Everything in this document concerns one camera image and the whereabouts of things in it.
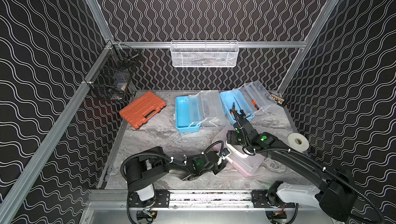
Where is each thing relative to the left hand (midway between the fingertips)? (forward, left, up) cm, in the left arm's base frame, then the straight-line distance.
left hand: (225, 156), depth 82 cm
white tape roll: (+15, -46, -6) cm, 49 cm away
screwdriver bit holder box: (+47, -41, -3) cm, 62 cm away
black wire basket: (+38, +71, +17) cm, 82 cm away
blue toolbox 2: (+41, -19, +4) cm, 45 cm away
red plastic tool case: (+26, +55, 0) cm, 61 cm away
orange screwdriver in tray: (+36, -19, +5) cm, 41 cm away
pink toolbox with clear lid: (-6, -9, +6) cm, 12 cm away
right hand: (+9, -4, +6) cm, 11 cm away
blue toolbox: (+27, +13, +4) cm, 30 cm away
